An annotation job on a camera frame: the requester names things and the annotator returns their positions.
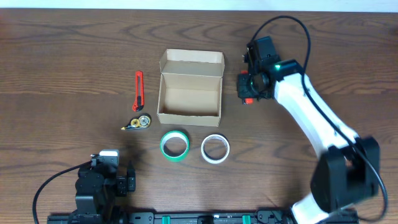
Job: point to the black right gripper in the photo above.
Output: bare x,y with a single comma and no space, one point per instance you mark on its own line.
244,86

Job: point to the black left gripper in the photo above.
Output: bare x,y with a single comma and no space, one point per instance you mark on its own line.
122,184

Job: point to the red black stapler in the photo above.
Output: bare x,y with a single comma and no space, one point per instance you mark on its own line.
247,101

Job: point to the red utility knife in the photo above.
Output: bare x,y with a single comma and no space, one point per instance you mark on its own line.
139,91

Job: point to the white tape roll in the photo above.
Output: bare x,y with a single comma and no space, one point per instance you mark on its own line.
215,148

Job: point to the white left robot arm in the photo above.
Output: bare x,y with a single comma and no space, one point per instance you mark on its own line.
97,188

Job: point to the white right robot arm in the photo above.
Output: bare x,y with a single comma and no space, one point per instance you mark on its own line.
348,165

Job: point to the yellow black correction tape dispenser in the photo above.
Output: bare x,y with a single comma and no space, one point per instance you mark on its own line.
139,122

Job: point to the green tape roll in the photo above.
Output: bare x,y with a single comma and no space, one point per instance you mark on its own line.
174,146

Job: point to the open cardboard box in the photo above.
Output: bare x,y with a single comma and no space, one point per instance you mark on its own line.
191,84

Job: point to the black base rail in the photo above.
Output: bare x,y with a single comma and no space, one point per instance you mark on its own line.
258,217

